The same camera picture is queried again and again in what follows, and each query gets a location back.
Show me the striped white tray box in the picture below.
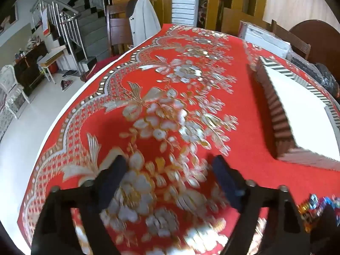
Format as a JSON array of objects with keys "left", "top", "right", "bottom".
[{"left": 256, "top": 57, "right": 339, "bottom": 171}]

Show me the black plastic bag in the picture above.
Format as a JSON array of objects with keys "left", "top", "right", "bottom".
[{"left": 315, "top": 63, "right": 339, "bottom": 99}]

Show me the wooden slat chair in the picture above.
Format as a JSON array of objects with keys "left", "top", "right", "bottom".
[{"left": 271, "top": 20, "right": 311, "bottom": 60}]

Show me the red floral tablecloth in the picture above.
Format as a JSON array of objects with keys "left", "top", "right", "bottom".
[{"left": 18, "top": 25, "right": 339, "bottom": 254}]

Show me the round dark wooden tabletop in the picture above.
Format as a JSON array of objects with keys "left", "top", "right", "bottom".
[{"left": 289, "top": 20, "right": 340, "bottom": 82}]

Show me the white cardboard box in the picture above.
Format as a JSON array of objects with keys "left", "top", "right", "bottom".
[{"left": 238, "top": 21, "right": 292, "bottom": 59}]

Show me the small white desk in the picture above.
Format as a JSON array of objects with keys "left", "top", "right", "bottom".
[{"left": 37, "top": 45, "right": 66, "bottom": 84}]

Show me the metal stair railing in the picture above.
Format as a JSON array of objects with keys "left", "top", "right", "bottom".
[{"left": 30, "top": 0, "right": 88, "bottom": 74}]

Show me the white ornate chair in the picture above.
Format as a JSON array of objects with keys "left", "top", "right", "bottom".
[{"left": 0, "top": 65, "right": 31, "bottom": 119}]

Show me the pile of colourful jewelry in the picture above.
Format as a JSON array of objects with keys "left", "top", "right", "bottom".
[{"left": 297, "top": 194, "right": 339, "bottom": 232}]

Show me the dark wooden chair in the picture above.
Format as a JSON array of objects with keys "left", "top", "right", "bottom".
[{"left": 106, "top": 3, "right": 133, "bottom": 57}]

